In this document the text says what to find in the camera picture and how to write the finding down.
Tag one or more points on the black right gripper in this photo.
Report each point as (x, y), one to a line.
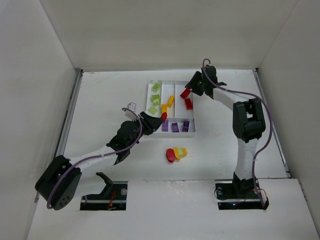
(198, 85)

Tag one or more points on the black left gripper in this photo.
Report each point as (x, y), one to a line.
(148, 123)

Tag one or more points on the red long brick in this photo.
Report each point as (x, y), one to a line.
(185, 93)

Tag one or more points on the red rectangular brick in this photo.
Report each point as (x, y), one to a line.
(188, 103)

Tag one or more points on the purple brick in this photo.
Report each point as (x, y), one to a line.
(185, 127)
(175, 127)

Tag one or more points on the yellow long brick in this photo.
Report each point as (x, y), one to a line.
(170, 101)

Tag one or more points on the lime green square brick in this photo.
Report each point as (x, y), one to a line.
(155, 96)
(152, 110)

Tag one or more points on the lavender half-round brick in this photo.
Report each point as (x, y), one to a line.
(165, 126)

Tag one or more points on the red butterfly-shaped brick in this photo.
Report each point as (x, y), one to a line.
(164, 116)

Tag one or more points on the yellow butterfly print brick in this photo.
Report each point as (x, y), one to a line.
(164, 108)

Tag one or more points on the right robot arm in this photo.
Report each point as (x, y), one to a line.
(248, 125)

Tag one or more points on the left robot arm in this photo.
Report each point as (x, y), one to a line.
(66, 178)

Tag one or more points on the white divided plastic tray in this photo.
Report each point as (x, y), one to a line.
(176, 114)

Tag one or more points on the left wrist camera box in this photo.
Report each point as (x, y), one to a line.
(132, 106)

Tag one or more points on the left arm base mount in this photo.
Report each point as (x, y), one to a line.
(113, 196)

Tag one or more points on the left aluminium frame rail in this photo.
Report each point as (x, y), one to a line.
(65, 120)

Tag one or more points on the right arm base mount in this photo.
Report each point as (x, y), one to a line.
(240, 195)

